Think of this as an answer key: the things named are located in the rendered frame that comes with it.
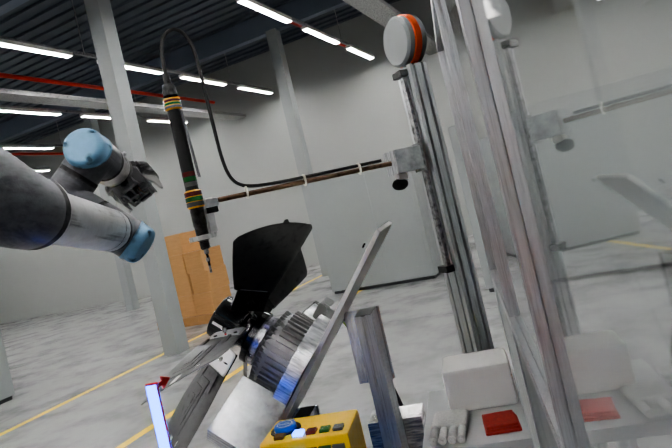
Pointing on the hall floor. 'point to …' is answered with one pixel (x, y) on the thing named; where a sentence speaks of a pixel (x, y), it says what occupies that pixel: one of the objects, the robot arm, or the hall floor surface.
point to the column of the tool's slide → (455, 235)
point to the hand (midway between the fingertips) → (138, 187)
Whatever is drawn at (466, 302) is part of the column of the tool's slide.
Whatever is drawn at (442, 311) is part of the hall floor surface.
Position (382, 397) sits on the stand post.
